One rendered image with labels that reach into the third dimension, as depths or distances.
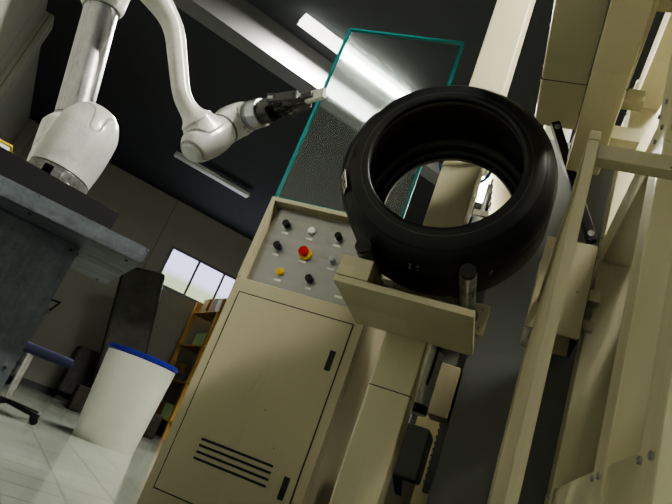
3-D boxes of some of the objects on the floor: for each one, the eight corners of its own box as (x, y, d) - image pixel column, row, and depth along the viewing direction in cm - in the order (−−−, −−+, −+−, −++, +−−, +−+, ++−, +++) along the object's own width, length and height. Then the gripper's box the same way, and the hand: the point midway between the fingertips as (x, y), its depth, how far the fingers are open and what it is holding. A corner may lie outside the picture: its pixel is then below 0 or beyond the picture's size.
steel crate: (104, 413, 896) (127, 367, 921) (117, 421, 803) (142, 370, 828) (47, 392, 860) (72, 345, 886) (53, 398, 767) (81, 345, 793)
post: (305, 600, 166) (511, -27, 251) (349, 621, 162) (543, -24, 247) (293, 606, 154) (513, -54, 239) (340, 628, 150) (547, -52, 235)
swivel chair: (37, 421, 384) (101, 299, 414) (41, 430, 341) (112, 293, 372) (-46, 392, 364) (28, 266, 394) (-53, 398, 322) (31, 256, 352)
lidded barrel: (124, 447, 437) (162, 366, 459) (150, 463, 395) (190, 372, 417) (56, 425, 409) (100, 339, 431) (77, 439, 368) (124, 344, 390)
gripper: (250, 91, 175) (311, 70, 160) (279, 108, 185) (339, 90, 170) (247, 114, 173) (308, 95, 159) (277, 130, 183) (337, 114, 169)
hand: (315, 95), depth 167 cm, fingers closed
